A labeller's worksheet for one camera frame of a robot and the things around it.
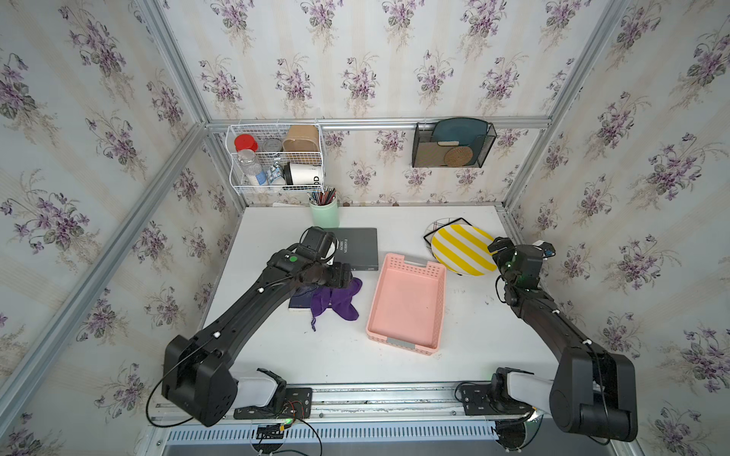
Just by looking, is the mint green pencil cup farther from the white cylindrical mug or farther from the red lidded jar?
the red lidded jar

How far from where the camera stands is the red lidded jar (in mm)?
918

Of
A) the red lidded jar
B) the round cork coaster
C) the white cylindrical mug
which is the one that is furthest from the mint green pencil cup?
the round cork coaster

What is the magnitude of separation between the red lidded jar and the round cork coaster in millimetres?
660

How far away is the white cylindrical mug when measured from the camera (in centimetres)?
93

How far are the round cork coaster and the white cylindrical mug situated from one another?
1.49 feet

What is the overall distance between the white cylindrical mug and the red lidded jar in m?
0.12

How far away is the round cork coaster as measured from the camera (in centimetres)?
97

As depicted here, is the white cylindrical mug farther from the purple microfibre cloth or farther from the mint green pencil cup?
the purple microfibre cloth
